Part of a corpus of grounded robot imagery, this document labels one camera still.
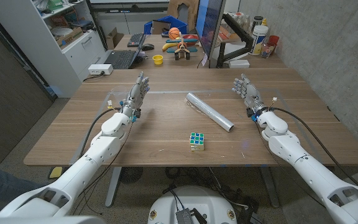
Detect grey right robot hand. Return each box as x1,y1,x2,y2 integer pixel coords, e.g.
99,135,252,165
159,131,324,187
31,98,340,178
232,73,269,118

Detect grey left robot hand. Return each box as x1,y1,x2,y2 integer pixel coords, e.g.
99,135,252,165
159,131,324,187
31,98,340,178
120,71,151,118

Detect plastic wrap roll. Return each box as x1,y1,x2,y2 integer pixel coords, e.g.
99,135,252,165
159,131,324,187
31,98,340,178
185,92,235,133

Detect Rubik's cube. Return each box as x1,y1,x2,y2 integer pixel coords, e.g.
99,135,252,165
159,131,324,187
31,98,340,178
189,132,205,152

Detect clear plastic cup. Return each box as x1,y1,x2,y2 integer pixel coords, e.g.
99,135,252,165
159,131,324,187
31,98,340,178
110,85,129,103

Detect small white box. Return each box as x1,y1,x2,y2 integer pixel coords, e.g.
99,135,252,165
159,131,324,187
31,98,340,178
228,59,250,69

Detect black laptop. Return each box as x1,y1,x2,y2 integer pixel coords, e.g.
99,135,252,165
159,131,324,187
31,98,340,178
103,34,149,70

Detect white power strip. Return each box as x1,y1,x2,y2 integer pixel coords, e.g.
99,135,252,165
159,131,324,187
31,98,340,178
88,63,114,76

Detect clear glass jar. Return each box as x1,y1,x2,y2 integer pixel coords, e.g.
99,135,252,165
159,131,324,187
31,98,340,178
261,42,276,59

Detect white labelled canister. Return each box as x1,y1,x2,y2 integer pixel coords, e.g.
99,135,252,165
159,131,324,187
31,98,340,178
249,24,269,57

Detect black keyboard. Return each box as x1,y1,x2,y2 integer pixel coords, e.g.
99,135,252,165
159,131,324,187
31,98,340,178
127,32,147,48

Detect red cup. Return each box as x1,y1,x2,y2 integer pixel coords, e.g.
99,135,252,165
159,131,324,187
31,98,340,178
267,35,280,48

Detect open cardboard box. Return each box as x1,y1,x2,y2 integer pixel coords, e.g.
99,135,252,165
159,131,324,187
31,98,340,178
106,27,124,50

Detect wooden toy airplane teal wings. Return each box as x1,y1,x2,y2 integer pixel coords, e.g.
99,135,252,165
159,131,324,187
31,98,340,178
165,32,199,61

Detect dark-lidded jar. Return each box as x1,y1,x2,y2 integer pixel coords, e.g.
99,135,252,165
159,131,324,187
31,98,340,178
252,16,264,32

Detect small orange basketball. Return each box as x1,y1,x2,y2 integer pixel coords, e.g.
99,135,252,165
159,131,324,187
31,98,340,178
168,27,181,40

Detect round black fan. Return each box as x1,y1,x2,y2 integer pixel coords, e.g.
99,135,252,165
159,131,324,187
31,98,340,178
119,167,144,184

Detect red bowl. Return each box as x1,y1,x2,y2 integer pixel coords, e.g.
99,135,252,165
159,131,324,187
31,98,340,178
181,34,200,46

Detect flat computer monitor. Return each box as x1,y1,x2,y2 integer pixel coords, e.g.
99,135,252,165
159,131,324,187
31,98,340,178
195,0,226,60

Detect blue plastic bin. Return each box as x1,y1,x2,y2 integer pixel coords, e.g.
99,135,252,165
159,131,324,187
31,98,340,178
144,15,188,35

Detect printed cardboard box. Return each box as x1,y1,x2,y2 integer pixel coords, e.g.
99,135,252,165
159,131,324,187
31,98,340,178
56,27,84,48

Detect white plate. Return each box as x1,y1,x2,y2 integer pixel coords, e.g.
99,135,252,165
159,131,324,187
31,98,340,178
50,27,73,37

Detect brown cardboard sheet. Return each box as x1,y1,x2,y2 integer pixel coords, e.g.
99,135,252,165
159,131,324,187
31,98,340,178
167,0,200,24

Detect white shelf cabinet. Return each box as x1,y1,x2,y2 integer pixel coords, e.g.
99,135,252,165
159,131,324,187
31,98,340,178
0,0,108,98

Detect black slipper yellow insole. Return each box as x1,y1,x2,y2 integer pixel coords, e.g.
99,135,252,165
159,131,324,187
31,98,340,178
47,166,64,180

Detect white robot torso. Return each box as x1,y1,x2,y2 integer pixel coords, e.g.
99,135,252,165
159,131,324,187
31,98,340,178
147,185,238,224

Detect grey finned electronics module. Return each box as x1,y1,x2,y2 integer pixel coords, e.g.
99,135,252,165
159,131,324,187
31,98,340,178
175,208,195,224

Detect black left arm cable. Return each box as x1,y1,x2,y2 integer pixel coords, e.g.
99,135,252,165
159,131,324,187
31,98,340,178
78,107,122,158

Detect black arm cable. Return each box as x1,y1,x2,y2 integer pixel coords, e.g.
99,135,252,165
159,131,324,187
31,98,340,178
270,106,358,200
78,107,122,158

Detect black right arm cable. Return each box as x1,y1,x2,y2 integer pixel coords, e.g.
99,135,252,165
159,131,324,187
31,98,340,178
270,106,358,200

